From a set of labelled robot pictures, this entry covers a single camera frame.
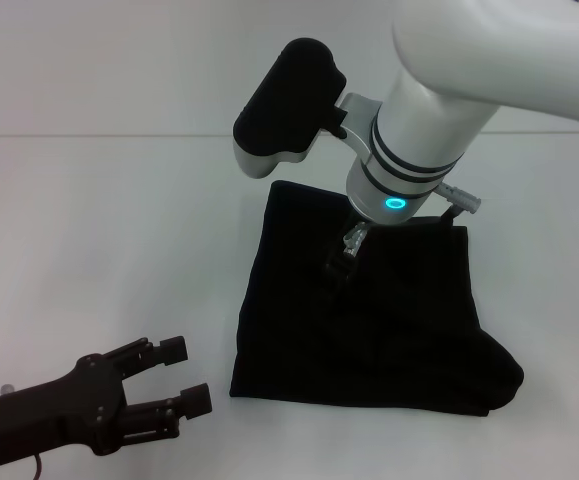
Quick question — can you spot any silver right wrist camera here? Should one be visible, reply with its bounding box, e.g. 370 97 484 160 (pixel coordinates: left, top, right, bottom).
231 37 349 180

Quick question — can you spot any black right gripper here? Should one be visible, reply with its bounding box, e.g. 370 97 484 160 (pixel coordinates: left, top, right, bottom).
318 209 371 301

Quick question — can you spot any black shirt with FREE print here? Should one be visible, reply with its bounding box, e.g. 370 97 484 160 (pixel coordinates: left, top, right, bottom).
227 179 526 419

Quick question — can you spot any dark red thin cable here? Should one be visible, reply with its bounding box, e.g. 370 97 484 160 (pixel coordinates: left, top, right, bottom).
32 439 49 480

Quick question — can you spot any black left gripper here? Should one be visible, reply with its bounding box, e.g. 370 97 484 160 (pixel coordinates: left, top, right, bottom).
0 337 214 460

